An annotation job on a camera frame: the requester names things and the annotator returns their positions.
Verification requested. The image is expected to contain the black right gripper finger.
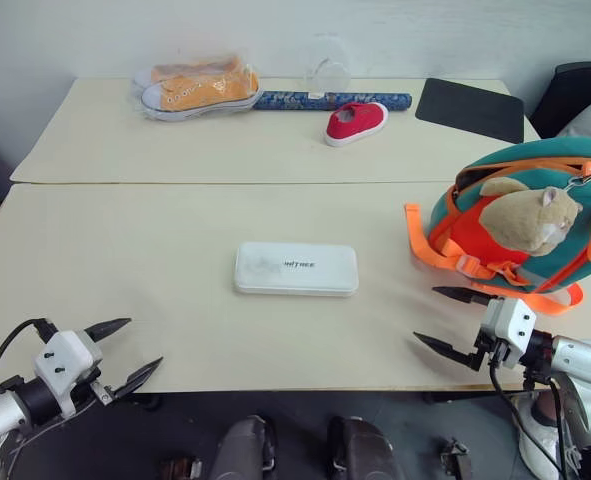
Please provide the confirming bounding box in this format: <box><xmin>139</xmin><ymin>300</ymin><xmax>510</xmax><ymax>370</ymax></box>
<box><xmin>431</xmin><ymin>285</ymin><xmax>499</xmax><ymax>308</ymax></box>
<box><xmin>412</xmin><ymin>331</ymin><xmax>482</xmax><ymax>372</ymax></box>

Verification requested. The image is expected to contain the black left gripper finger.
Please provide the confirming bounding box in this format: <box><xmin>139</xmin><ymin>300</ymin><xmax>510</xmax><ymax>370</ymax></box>
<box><xmin>111</xmin><ymin>356</ymin><xmax>165</xmax><ymax>400</ymax></box>
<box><xmin>83</xmin><ymin>317</ymin><xmax>133</xmax><ymax>343</ymax></box>

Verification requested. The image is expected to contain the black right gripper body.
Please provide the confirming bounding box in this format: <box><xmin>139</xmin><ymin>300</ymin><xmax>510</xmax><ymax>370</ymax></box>
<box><xmin>470</xmin><ymin>294</ymin><xmax>512</xmax><ymax>372</ymax></box>

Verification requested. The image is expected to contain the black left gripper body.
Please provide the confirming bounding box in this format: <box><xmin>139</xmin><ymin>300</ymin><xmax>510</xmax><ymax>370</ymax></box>
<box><xmin>68</xmin><ymin>335</ymin><xmax>118</xmax><ymax>409</ymax></box>

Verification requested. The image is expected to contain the teal orange plush hamster backpack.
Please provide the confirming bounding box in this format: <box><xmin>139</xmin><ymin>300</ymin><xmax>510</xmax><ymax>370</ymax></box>
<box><xmin>404</xmin><ymin>135</ymin><xmax>591</xmax><ymax>317</ymax></box>

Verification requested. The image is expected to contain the white rectangular case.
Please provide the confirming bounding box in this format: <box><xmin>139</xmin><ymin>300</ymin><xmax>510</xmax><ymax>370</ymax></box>
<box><xmin>232</xmin><ymin>241</ymin><xmax>360</xmax><ymax>298</ymax></box>

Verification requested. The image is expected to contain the white sneaker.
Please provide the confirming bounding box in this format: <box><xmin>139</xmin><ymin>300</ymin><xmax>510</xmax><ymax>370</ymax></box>
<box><xmin>516</xmin><ymin>392</ymin><xmax>585</xmax><ymax>477</ymax></box>

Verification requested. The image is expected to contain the small dark metal foot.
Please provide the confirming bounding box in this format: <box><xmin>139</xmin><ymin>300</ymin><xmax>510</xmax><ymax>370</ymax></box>
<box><xmin>438</xmin><ymin>436</ymin><xmax>475</xmax><ymax>480</ymax></box>

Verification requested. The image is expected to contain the dark rounded shape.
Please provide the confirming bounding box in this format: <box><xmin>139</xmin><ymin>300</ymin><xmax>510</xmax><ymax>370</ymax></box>
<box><xmin>326</xmin><ymin>415</ymin><xmax>402</xmax><ymax>480</ymax></box>
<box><xmin>208</xmin><ymin>414</ymin><xmax>279</xmax><ymax>480</ymax></box>

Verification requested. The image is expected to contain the black mouse mat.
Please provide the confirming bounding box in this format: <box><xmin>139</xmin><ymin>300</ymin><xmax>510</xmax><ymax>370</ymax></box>
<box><xmin>414</xmin><ymin>77</ymin><xmax>526</xmax><ymax>145</ymax></box>

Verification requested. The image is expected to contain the small red slip-on shoe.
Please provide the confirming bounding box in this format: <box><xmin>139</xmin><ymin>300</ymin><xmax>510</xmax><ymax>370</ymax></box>
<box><xmin>323</xmin><ymin>101</ymin><xmax>391</xmax><ymax>148</ymax></box>

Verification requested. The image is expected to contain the black chair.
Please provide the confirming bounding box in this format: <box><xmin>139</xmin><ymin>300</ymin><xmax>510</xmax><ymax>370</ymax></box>
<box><xmin>528</xmin><ymin>60</ymin><xmax>591</xmax><ymax>141</ymax></box>

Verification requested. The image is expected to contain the orange canvas sneaker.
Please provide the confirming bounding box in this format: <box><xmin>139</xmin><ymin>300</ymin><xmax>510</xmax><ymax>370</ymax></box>
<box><xmin>139</xmin><ymin>73</ymin><xmax>264</xmax><ymax>119</ymax></box>

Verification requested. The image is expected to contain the blue patterned paper roll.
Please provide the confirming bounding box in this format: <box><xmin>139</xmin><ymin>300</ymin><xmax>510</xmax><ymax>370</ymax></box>
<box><xmin>252</xmin><ymin>89</ymin><xmax>414</xmax><ymax>113</ymax></box>

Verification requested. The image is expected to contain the orange sneakers pair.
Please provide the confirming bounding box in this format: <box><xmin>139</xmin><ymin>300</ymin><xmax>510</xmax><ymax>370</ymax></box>
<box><xmin>128</xmin><ymin>48</ymin><xmax>267</xmax><ymax>123</ymax></box>

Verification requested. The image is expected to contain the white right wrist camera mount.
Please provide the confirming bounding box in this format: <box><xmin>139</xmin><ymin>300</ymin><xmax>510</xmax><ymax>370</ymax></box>
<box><xmin>479</xmin><ymin>296</ymin><xmax>538</xmax><ymax>370</ymax></box>

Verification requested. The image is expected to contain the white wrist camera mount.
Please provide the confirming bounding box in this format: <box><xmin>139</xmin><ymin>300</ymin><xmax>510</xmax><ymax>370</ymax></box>
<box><xmin>33</xmin><ymin>329</ymin><xmax>104</xmax><ymax>419</ymax></box>
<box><xmin>479</xmin><ymin>296</ymin><xmax>538</xmax><ymax>370</ymax></box>

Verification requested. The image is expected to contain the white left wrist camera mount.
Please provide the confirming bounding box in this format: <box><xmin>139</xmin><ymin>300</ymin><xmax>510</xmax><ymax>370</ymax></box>
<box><xmin>33</xmin><ymin>329</ymin><xmax>104</xmax><ymax>419</ymax></box>

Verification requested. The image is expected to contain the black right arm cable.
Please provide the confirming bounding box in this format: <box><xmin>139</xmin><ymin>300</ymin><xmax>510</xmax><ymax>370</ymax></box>
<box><xmin>488</xmin><ymin>349</ymin><xmax>574</xmax><ymax>480</ymax></box>

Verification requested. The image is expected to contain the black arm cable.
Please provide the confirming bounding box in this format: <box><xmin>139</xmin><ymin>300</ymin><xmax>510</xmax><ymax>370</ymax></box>
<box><xmin>0</xmin><ymin>318</ymin><xmax>59</xmax><ymax>396</ymax></box>
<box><xmin>488</xmin><ymin>349</ymin><xmax>574</xmax><ymax>480</ymax></box>

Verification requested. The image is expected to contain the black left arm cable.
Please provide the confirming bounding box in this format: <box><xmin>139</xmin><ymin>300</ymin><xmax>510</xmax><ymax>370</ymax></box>
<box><xmin>0</xmin><ymin>318</ymin><xmax>59</xmax><ymax>396</ymax></box>

